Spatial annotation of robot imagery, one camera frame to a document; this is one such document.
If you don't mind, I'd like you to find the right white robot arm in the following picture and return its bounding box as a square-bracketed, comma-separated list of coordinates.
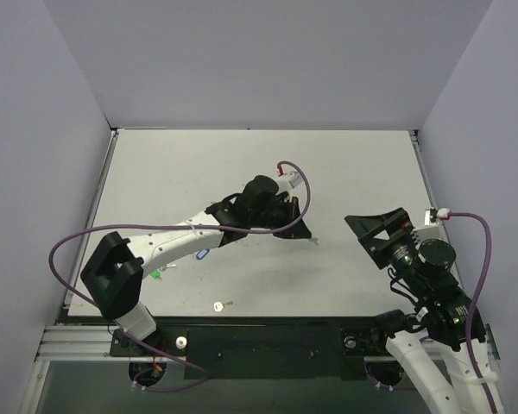
[344, 208, 505, 413]

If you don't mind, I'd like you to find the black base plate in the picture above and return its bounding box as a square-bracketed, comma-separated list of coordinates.
[110, 317, 405, 386]

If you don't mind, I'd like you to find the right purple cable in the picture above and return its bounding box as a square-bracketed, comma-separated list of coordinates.
[370, 208, 506, 414]

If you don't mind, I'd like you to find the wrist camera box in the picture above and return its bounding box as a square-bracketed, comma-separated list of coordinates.
[418, 207, 451, 242]
[275, 171, 304, 192]

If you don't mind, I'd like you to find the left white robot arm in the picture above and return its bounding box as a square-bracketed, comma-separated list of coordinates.
[80, 172, 312, 355]

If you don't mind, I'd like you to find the purple cable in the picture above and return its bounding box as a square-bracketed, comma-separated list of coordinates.
[47, 160, 314, 393]
[370, 208, 506, 414]

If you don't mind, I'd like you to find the green tag left key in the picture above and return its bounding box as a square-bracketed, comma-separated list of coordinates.
[149, 263, 178, 280]

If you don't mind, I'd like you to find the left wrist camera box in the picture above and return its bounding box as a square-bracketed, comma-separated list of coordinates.
[275, 171, 304, 192]

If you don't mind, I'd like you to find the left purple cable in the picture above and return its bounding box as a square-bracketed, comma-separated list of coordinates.
[47, 160, 314, 393]

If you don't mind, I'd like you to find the white head key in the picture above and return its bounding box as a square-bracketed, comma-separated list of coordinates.
[213, 301, 233, 312]

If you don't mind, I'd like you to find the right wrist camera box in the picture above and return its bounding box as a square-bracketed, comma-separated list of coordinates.
[418, 207, 451, 242]

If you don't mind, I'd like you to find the blue tag bunch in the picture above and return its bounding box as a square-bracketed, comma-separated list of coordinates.
[193, 248, 211, 260]

